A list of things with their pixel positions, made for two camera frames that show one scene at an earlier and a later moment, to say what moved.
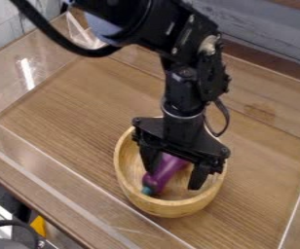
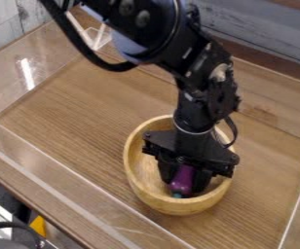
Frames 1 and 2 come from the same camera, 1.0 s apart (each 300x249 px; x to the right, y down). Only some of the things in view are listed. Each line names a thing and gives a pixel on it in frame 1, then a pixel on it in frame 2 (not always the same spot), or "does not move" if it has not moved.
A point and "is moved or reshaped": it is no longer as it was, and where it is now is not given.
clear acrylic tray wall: (63, 197) does not move
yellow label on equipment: (39, 225) does not move
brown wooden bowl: (179, 201) is moved or reshaped
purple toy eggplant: (157, 180) → (183, 181)
